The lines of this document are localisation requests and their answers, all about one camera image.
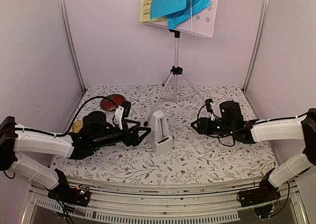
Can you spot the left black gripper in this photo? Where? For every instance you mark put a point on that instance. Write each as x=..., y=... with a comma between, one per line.
x=127, y=139

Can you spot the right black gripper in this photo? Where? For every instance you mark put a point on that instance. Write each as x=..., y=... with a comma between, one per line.
x=205, y=125

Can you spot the clear metronome cover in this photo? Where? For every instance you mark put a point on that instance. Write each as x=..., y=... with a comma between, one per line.
x=196, y=143

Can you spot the white metronome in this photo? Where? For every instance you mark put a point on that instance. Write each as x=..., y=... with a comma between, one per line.
x=159, y=139

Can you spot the silver tripod music stand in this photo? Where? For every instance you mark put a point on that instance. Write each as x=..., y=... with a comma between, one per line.
x=200, y=25

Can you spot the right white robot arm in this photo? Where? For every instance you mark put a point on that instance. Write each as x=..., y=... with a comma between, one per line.
x=298, y=128

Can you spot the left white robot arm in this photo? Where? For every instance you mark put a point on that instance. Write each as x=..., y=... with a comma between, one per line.
x=14, y=141

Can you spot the red floral plate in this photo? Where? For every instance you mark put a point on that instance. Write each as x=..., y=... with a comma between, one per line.
x=111, y=102

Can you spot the floral table mat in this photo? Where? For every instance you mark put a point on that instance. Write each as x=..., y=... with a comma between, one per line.
x=223, y=161

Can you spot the woven bamboo tray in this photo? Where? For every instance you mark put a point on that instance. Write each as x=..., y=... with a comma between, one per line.
x=76, y=126

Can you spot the blue paper sheet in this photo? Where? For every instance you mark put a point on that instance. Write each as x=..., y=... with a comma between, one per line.
x=177, y=11

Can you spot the yellow sheet music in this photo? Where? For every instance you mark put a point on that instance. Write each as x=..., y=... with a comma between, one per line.
x=145, y=16

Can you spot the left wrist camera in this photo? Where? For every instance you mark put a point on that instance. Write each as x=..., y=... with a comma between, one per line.
x=121, y=113

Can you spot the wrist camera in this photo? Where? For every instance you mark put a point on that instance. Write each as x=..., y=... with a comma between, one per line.
x=209, y=104
x=121, y=113

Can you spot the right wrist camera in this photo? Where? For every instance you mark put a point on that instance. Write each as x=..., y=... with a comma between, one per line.
x=209, y=104

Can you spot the front aluminium rail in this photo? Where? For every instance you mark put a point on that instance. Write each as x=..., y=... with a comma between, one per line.
x=213, y=203

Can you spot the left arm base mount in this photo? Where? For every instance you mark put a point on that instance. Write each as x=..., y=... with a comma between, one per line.
x=79, y=195

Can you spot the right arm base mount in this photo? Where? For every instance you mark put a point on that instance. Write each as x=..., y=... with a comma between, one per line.
x=264, y=193

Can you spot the right aluminium frame post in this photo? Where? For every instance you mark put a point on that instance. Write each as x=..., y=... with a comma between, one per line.
x=255, y=51

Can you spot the aluminium frame post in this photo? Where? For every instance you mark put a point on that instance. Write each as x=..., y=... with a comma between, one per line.
x=255, y=51
x=70, y=43

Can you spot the left aluminium frame post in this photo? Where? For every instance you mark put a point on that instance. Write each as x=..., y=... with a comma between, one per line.
x=70, y=43

